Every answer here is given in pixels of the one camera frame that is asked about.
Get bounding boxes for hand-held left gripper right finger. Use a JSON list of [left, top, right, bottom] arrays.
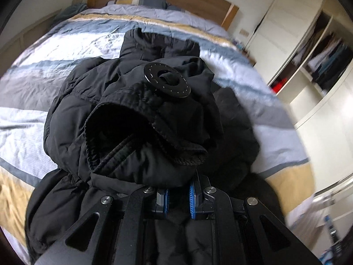
[[188, 174, 322, 265]]

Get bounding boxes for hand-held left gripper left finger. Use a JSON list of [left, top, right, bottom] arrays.
[[34, 186, 169, 265]]

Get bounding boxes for black puffer jacket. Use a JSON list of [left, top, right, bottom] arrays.
[[25, 28, 287, 265]]

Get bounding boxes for hanging clothes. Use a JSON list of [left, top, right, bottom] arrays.
[[307, 33, 351, 89]]

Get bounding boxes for red item in wardrobe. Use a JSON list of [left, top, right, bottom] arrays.
[[272, 79, 287, 94]]

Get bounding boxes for wooden nightstand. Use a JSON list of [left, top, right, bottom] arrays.
[[234, 40, 257, 67]]

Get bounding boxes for striped duvet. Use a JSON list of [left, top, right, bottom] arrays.
[[0, 4, 313, 265]]

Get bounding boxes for blue pillow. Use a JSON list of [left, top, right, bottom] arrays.
[[165, 3, 186, 12]]

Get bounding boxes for striped pillow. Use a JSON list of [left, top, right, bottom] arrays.
[[106, 0, 169, 10]]

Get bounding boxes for white wardrobe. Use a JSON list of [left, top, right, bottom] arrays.
[[245, 0, 353, 133]]

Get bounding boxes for blue-grey cloth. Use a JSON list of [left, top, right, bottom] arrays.
[[52, 1, 88, 25]]

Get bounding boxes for radiator cover panel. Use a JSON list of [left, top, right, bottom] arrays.
[[0, 11, 62, 69]]

